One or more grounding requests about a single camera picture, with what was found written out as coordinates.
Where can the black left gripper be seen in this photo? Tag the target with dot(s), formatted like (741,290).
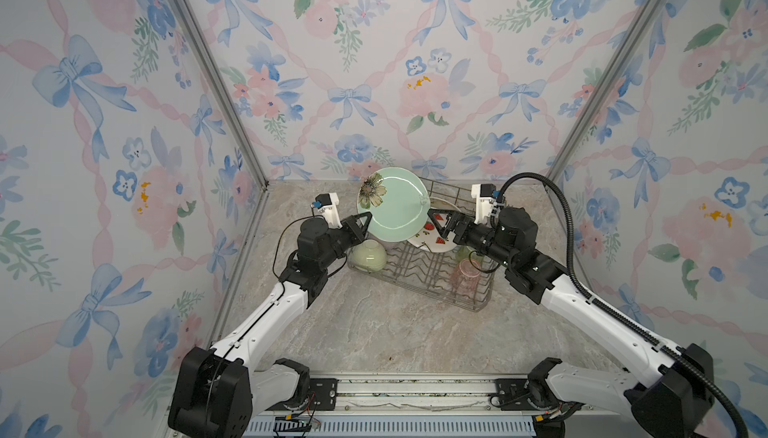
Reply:
(350,230)

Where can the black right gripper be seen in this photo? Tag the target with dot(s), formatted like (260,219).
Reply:
(452,219)

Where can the watermelon plate blue rim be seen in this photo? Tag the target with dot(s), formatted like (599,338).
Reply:
(429,239)

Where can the mint green plate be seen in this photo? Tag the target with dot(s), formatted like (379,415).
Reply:
(398,202)

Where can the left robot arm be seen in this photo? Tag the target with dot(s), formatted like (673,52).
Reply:
(240,342)

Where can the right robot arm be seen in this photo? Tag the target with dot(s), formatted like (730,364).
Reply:
(660,386)

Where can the green glass tumbler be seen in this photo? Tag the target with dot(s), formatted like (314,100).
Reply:
(462,253)

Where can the green ceramic bowl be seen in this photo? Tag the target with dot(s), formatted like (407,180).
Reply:
(370,256)

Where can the pink glass tumbler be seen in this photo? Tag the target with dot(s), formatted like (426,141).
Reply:
(465,279)

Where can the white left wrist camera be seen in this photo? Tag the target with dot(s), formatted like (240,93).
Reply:
(326,206)

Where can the grey wire dish rack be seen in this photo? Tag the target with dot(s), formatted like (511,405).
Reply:
(428,274)

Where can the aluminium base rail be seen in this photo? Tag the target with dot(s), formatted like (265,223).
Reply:
(385,405)

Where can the aluminium left corner post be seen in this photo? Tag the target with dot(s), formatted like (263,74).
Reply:
(205,59)

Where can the aluminium corner post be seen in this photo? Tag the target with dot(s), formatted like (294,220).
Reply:
(624,53)
(205,59)

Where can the aluminium right corner post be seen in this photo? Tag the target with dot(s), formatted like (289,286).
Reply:
(624,53)

